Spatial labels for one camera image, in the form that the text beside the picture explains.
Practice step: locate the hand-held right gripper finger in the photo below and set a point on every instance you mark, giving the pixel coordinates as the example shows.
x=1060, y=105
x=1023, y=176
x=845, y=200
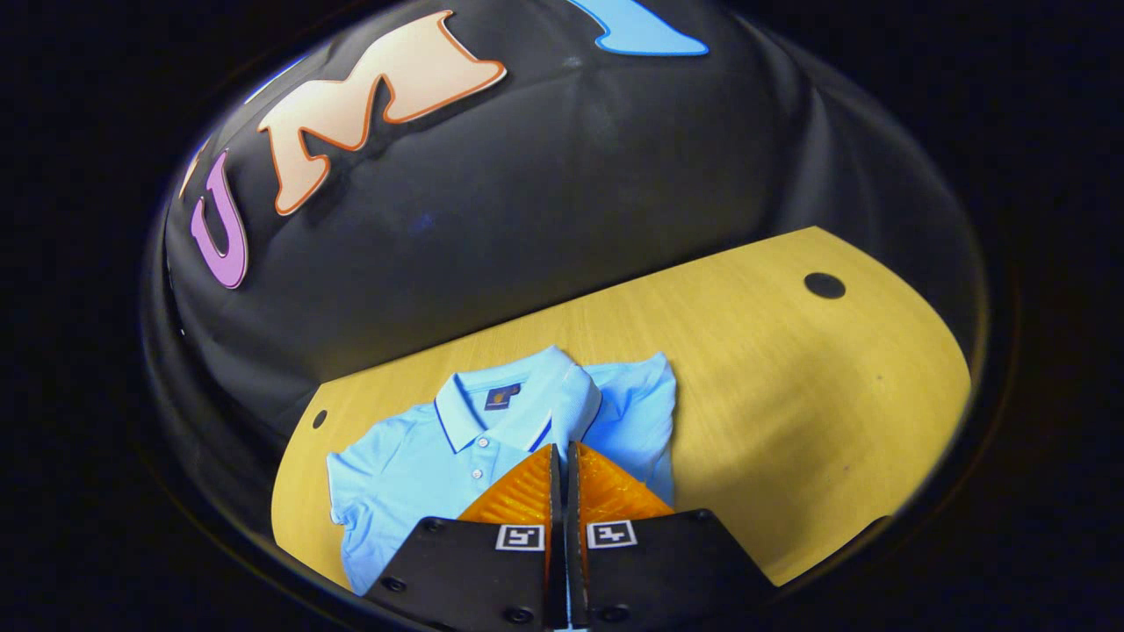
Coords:
x=556, y=500
x=572, y=500

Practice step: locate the black backdrop cloth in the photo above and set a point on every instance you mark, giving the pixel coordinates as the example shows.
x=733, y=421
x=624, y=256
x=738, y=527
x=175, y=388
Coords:
x=527, y=202

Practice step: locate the light blue T-shirt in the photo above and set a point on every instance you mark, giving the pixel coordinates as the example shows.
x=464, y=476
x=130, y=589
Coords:
x=413, y=465

